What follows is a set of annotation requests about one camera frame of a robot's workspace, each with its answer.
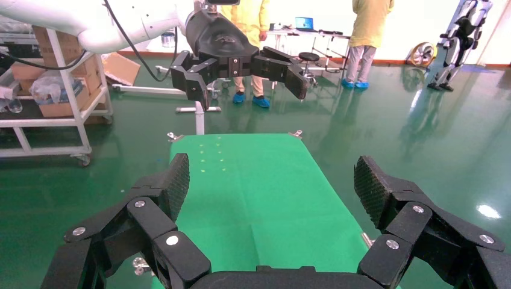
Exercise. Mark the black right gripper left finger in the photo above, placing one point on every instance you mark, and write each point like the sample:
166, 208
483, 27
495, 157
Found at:
139, 235

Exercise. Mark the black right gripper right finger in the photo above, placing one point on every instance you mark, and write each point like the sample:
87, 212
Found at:
423, 239

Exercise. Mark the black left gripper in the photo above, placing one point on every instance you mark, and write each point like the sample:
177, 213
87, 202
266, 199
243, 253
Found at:
219, 40

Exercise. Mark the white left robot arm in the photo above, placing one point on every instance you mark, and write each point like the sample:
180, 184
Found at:
100, 28

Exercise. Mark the flat cardboard sheet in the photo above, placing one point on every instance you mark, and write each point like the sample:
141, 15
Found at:
119, 68

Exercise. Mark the brown cardboard box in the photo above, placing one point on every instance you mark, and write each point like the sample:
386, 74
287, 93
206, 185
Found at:
26, 72
64, 46
60, 109
92, 75

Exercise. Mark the blue shoe cover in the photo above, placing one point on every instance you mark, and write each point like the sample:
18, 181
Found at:
347, 83
238, 97
362, 84
260, 101

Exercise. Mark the white metal stand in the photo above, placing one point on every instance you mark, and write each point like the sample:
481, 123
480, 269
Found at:
199, 119

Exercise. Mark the person in beige trousers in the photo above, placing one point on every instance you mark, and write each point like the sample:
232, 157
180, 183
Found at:
255, 18

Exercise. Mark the black round stool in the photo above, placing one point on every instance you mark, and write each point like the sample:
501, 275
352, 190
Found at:
306, 56

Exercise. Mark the white plastic bucket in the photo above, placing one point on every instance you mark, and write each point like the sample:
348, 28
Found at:
168, 40

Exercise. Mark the open laptop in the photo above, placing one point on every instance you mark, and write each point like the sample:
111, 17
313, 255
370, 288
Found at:
305, 23

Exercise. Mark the white work table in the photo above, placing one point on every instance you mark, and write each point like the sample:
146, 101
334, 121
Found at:
319, 35

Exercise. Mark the green table cloth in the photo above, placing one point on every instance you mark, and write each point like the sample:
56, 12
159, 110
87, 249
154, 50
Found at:
259, 199

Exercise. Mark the white wheeled shelf cart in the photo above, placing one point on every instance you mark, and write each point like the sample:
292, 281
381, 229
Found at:
80, 115

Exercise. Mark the yellow-coated person in grey trousers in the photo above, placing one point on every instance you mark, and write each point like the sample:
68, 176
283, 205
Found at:
369, 20

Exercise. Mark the clear plastic bag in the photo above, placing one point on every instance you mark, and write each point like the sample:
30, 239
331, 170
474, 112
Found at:
52, 85

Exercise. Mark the clear plastic container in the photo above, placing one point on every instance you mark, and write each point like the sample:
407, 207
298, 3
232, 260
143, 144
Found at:
14, 104

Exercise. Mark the round yellow floor fan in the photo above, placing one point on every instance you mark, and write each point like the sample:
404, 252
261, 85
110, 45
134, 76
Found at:
423, 54

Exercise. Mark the white black humanoid robot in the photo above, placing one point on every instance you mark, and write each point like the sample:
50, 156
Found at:
459, 40

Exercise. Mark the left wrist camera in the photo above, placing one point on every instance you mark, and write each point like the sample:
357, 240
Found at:
221, 2

